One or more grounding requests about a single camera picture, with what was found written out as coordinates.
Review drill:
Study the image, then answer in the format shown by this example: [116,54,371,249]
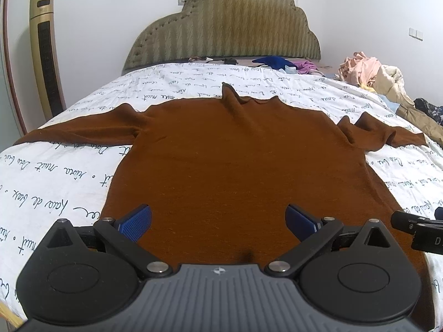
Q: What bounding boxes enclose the purple garment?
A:
[293,60,323,76]

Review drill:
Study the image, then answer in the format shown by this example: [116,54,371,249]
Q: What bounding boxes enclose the cream beige jacket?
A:
[372,64,414,107]

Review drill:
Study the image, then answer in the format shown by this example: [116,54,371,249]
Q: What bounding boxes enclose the yellow garment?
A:
[359,83,376,93]

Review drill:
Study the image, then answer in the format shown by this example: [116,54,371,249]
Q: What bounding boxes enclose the khaki trousers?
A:
[396,105,443,148]

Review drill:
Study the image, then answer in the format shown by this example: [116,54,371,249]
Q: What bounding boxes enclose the dark patterned garment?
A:
[414,98,443,125]

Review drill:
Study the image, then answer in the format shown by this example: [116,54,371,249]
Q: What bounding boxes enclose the brown long-sleeve sweater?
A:
[17,84,433,331]

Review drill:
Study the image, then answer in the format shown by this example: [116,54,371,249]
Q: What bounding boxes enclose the white script-print bed quilt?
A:
[1,63,442,325]

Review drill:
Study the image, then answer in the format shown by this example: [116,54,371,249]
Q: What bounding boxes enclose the black small object on bed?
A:
[206,58,238,65]

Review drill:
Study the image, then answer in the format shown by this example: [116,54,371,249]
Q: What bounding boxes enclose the light blue garment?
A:
[378,94,400,113]

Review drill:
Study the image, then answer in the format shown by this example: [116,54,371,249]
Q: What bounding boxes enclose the pink garment pile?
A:
[338,52,382,88]

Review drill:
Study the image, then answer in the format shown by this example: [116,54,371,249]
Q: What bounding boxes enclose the olive upholstered headboard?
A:
[122,0,321,74]

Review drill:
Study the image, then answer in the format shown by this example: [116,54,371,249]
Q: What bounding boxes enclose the white wall switch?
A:
[408,28,424,41]

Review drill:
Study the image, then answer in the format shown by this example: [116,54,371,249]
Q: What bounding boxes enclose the dark blue garment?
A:
[252,56,297,70]

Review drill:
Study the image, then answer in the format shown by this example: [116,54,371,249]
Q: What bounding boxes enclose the gold tower air conditioner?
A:
[29,0,66,121]

